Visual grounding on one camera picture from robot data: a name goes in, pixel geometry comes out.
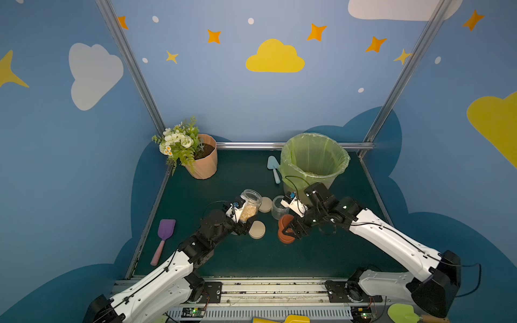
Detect red jar lid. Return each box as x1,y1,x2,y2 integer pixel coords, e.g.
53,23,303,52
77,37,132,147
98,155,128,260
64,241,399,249
278,234,296,244
277,214,294,236

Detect beige jar lid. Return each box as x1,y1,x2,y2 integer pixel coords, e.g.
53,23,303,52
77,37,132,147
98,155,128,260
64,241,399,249
259,196,273,213
249,221,266,240

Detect red lid oatmeal jar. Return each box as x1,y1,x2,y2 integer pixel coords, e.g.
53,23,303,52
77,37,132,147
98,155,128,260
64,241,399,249
271,195,289,220
239,189,263,223

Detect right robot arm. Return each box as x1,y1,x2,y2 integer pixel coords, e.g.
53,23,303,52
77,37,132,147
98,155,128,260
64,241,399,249
280,182,461,318

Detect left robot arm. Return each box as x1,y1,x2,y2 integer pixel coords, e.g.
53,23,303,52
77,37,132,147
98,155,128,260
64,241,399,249
83,210,257,322

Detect mesh bin green bag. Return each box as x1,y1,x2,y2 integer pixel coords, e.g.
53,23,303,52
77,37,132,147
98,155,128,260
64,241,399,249
279,133,351,204

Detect light blue toy spatula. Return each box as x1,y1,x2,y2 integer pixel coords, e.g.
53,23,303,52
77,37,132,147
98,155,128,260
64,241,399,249
267,156,281,184

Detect terracotta flower pot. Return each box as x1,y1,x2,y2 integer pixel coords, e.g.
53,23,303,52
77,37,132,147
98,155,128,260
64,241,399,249
187,134,218,180

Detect purple pink toy spatula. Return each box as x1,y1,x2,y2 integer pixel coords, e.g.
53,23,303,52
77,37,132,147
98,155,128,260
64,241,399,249
150,219,176,266

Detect yellow toy scoop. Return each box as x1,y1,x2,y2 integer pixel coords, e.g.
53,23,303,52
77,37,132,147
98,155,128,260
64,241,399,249
252,314,311,323

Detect left controller board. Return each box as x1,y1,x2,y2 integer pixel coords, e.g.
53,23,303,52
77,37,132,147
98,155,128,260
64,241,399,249
180,308,206,319

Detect controller board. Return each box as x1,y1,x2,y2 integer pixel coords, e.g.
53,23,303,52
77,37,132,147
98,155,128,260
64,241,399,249
180,308,206,319
351,307,374,323

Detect white flowers green plant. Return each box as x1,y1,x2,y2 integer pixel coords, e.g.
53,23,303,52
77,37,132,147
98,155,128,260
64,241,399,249
152,117,204,176

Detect right controller board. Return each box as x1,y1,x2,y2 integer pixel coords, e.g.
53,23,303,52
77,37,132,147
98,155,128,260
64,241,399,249
351,307,374,323

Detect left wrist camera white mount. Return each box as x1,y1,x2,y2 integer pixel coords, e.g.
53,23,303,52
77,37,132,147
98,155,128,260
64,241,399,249
223,201,245,223

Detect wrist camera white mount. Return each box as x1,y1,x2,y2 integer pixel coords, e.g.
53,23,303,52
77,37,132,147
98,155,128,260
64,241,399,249
223,201,245,223
281,192,308,217

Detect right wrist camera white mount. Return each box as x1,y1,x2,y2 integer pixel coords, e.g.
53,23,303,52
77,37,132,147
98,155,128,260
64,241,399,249
281,192,308,217

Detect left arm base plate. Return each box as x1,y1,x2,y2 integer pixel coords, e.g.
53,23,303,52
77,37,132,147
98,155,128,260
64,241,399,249
191,281,223,304

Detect aluminium front rail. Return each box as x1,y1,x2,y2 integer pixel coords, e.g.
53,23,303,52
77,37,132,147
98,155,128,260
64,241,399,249
100,276,447,323

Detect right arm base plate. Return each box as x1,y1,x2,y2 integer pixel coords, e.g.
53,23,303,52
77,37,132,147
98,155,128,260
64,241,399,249
324,280,382,303

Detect green toy spatula wooden handle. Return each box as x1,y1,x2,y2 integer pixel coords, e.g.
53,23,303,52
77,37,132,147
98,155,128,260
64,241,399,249
387,304,450,323

